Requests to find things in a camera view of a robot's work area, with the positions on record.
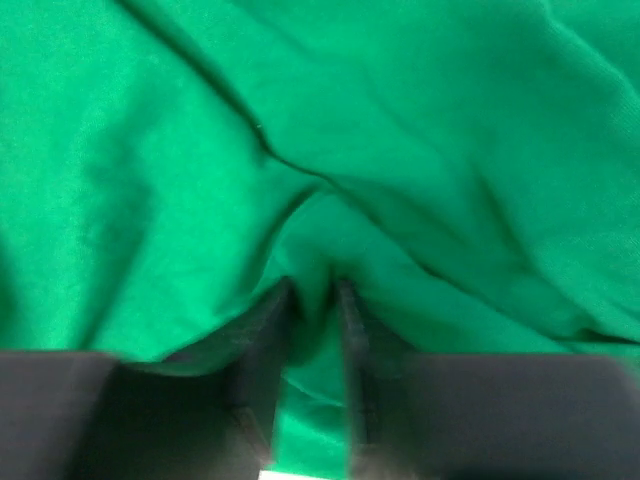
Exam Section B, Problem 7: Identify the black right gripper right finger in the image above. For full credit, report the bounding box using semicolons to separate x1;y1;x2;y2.
336;280;639;479

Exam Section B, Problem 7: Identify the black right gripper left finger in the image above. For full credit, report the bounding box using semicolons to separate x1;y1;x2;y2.
97;279;295;479

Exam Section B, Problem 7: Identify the green t-shirt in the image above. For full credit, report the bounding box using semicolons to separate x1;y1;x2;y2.
1;1;639;479

